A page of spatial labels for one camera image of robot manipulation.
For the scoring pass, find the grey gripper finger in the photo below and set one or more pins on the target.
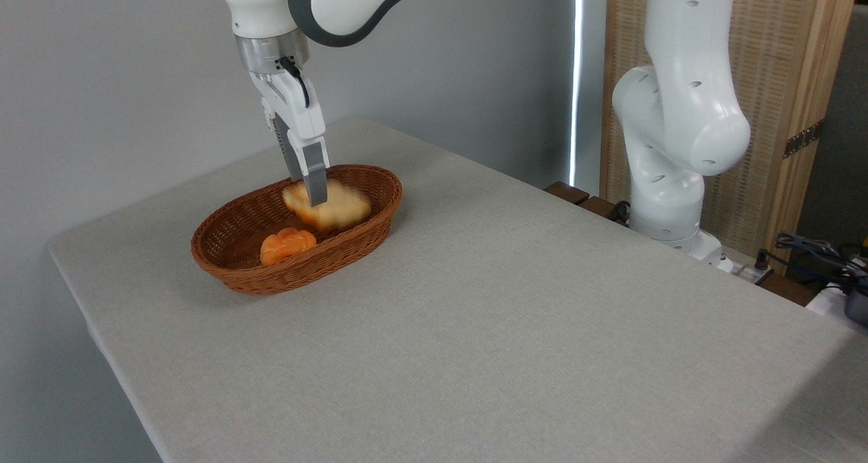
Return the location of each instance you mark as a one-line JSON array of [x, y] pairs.
[[315, 171], [288, 151]]

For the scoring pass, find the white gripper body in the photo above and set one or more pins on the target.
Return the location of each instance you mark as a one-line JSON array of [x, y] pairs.
[[298, 114]]

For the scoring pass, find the leaf-shaped golden bread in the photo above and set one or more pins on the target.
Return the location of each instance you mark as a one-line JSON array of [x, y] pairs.
[[346, 209]]

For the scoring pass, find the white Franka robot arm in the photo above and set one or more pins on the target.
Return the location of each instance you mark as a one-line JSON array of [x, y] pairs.
[[678, 110]]

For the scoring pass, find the small orange bread bun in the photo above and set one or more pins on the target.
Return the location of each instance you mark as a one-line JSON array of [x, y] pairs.
[[285, 246]]

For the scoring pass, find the brown wicker oval basket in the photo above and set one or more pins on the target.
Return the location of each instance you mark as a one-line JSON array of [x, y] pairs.
[[230, 246]]

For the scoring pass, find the dark brown wooden slat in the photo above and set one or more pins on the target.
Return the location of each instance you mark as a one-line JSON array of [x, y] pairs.
[[600, 209], [566, 192], [786, 288]]

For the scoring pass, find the grey linen tablecloth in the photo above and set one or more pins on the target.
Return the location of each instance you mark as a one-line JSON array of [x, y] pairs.
[[542, 348]]

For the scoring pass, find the woven wood-framed folding screen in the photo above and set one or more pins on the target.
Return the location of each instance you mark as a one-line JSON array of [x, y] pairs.
[[766, 76]]

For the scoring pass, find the metal screen hinge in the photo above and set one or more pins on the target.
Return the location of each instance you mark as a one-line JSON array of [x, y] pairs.
[[803, 139]]

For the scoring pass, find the grey round container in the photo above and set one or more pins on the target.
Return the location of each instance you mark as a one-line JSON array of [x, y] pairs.
[[858, 307]]

